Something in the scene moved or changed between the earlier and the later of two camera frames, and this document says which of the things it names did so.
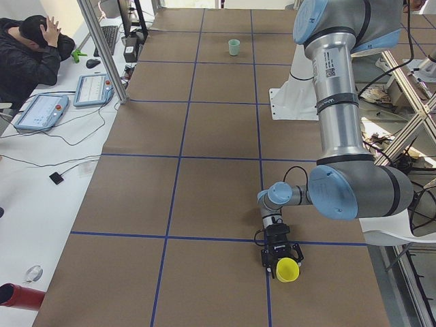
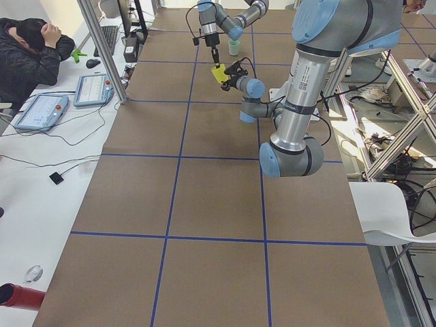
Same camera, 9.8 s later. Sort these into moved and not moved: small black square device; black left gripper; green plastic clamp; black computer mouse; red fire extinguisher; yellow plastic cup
Moved: black left gripper; yellow plastic cup
Not moved: green plastic clamp; small black square device; red fire extinguisher; black computer mouse
